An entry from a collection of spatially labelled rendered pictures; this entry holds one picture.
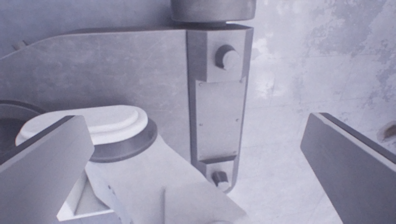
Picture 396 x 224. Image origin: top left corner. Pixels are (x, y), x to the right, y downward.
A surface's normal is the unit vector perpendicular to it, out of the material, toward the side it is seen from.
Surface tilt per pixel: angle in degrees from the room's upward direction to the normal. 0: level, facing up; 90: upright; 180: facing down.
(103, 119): 90
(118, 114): 90
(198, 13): 30
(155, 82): 0
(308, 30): 0
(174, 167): 90
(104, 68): 0
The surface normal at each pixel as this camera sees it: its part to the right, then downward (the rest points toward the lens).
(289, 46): 0.19, 0.47
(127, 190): -0.01, -0.88
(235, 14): 0.40, 0.46
